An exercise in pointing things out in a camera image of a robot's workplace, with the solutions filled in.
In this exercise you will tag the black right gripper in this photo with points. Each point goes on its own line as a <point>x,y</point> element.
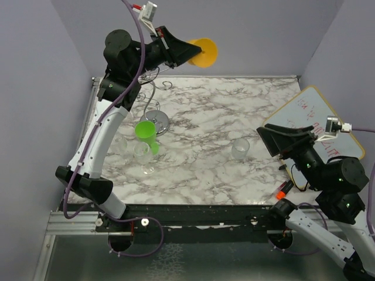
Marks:
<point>276,141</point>

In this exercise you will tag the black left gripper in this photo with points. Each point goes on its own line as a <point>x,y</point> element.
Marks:
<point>174,50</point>

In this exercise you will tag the orange plastic wine glass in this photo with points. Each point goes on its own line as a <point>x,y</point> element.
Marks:
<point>207,56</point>

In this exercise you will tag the green plastic wine glass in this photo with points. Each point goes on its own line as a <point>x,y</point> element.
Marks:
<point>145,131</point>

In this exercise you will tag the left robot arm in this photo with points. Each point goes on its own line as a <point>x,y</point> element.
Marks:
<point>126,61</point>

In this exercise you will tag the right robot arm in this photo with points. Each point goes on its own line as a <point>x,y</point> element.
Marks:
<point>338,181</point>

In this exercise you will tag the chrome wine glass rack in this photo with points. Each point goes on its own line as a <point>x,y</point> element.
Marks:
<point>152,108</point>

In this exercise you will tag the clear wine glass front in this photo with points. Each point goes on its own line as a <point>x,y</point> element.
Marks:
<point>143,155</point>

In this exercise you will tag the red marker pen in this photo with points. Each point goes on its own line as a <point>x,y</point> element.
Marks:
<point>285,189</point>

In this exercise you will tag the clear tumbler right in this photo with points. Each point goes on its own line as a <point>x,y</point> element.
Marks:
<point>240,149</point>

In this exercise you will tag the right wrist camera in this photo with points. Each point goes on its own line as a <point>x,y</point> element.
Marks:
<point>333,127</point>

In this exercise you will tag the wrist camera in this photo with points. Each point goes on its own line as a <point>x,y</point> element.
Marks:
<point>146,16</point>
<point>333,127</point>

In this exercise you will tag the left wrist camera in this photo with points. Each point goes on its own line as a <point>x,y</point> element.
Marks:
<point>146,16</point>

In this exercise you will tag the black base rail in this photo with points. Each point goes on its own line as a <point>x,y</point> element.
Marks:
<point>149,224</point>

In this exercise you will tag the aluminium frame rail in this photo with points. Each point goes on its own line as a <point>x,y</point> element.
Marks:
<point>91,223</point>

